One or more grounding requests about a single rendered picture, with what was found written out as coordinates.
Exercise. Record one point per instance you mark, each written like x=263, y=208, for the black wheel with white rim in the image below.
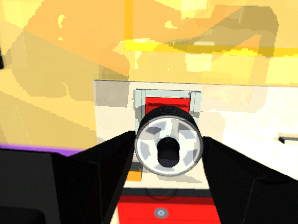
x=174, y=122

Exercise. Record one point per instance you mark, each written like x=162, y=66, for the yellow rectangular outline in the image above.
x=195, y=49

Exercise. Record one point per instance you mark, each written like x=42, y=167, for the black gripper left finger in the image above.
x=83, y=188

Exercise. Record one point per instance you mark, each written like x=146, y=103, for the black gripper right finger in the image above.
x=245, y=191

